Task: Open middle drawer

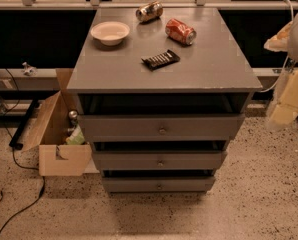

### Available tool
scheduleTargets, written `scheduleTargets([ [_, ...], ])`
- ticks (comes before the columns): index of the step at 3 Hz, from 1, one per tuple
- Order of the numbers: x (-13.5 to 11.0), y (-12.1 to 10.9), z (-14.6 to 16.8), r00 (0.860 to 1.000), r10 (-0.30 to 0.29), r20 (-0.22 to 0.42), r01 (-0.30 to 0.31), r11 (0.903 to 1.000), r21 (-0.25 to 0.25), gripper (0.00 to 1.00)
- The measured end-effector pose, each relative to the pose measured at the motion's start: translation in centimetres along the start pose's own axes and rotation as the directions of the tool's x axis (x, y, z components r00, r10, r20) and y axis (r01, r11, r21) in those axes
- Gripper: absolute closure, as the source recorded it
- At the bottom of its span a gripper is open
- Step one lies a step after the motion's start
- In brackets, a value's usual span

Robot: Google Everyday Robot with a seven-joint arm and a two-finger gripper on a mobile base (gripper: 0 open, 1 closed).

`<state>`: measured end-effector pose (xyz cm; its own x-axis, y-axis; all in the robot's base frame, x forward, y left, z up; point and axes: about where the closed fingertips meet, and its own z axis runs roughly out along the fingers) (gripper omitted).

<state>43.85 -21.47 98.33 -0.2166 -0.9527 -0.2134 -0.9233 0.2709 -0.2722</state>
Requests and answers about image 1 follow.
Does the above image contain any grey drawer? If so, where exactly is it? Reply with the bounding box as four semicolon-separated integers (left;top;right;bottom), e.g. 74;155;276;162
102;176;215;193
79;115;244;142
93;151;227;170

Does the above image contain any white bowl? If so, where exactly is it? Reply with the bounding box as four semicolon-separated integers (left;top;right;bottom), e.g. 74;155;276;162
90;21;130;46

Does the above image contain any red soda can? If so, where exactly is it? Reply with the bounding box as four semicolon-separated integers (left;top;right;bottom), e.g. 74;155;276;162
165;18;196;45

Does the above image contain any white hanging cable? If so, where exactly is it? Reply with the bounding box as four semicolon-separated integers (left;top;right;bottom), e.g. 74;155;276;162
258;0;296;94

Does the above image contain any grey bottom drawer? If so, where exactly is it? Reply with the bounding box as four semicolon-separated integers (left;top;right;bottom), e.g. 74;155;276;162
102;176;215;193

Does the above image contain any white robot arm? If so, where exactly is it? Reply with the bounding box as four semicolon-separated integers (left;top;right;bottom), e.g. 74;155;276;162
264;13;298;130

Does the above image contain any open cardboard box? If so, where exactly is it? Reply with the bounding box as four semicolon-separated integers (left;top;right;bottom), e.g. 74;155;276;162
23;69;92;176

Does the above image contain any grey drawer cabinet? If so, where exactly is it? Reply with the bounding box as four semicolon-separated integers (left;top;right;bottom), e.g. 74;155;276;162
67;8;262;179

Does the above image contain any grey top drawer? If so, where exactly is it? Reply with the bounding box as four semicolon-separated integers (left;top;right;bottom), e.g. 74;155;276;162
79;115;244;142

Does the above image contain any black snack bar wrapper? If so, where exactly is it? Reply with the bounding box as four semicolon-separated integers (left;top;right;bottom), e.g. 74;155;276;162
142;50;180;71

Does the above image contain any silver can in box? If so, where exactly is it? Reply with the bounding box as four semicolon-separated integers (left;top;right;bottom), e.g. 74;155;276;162
68;110;78;125

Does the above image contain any black floor cable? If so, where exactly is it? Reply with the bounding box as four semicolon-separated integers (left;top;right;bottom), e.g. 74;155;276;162
0;67;47;240

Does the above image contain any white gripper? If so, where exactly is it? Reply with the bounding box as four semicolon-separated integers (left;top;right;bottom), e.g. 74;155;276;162
266;69;298;131

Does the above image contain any black bar on floor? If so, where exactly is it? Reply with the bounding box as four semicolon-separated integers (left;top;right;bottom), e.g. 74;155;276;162
9;99;39;150

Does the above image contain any small clear object on ledge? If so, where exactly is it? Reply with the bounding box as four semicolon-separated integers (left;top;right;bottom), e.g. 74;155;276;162
22;62;37;76

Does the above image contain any gold soda can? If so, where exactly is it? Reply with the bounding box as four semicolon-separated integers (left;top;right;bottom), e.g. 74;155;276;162
136;1;163;23

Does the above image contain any green white bag in box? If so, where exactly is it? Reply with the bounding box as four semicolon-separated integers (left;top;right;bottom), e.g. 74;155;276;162
65;126;85;145

